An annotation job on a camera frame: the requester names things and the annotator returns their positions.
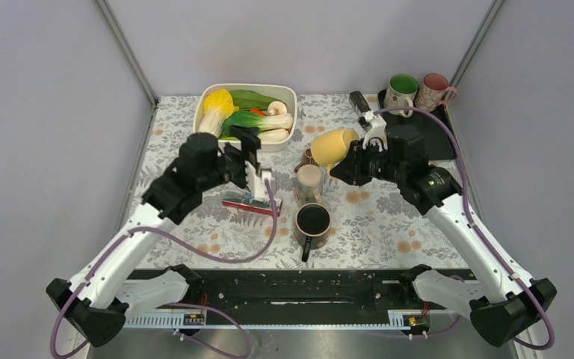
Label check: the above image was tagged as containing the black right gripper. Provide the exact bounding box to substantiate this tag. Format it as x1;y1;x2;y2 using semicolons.
330;136;406;185

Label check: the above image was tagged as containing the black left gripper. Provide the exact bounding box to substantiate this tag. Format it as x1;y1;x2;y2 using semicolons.
201;126;263;190

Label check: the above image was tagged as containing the cream christmas mug green inside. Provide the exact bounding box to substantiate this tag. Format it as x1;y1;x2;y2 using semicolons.
383;74;419;108

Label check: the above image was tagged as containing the pink ghost pattern mug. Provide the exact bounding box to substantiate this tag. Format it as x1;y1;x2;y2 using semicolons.
414;73;458;112

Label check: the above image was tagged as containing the yellow mug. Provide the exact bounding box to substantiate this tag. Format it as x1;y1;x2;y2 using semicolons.
310;128;359;168

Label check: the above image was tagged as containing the black interior mug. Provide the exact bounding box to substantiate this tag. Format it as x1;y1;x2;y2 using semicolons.
294;203;332;263

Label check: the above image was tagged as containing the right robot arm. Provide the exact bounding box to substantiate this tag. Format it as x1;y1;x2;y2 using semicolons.
326;126;557;350

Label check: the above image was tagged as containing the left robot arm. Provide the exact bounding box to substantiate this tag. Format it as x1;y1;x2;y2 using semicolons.
46;126;278;347

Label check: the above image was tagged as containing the tall floral beige mug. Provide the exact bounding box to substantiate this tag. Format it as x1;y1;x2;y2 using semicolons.
295;165;323;204

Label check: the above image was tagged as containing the small brown mug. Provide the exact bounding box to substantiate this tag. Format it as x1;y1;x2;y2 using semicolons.
294;148;318;173

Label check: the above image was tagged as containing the black tray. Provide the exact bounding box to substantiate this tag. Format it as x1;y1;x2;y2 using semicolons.
377;90;457;161

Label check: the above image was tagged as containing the red silver gum box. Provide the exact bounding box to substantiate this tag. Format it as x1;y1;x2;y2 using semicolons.
221;192;283;217

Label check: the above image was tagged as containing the white napa cabbage toy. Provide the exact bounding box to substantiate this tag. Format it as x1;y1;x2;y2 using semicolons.
197;89;239;138

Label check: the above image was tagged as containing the black rectangular box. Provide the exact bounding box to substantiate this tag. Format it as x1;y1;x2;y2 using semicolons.
349;90;373;120

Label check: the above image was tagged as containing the green leaf vegetable toy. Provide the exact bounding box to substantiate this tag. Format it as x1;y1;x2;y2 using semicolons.
229;90;277;111

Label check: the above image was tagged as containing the green bok choy toy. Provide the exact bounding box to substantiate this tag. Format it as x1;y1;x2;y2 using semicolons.
221;111;293;136

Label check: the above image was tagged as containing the green leek stalk toy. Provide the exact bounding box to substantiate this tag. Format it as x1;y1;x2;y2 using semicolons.
258;129;290;143

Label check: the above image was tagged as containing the mushroom toy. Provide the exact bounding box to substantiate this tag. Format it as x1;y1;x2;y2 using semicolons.
267;100;288;116

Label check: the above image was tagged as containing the floral tablecloth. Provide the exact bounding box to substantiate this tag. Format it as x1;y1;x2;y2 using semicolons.
140;94;466;269

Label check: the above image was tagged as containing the white vegetable tray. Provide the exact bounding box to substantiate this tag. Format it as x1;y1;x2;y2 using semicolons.
194;83;298;153

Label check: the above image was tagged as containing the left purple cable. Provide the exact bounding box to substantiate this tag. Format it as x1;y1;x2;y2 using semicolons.
49;178;279;359

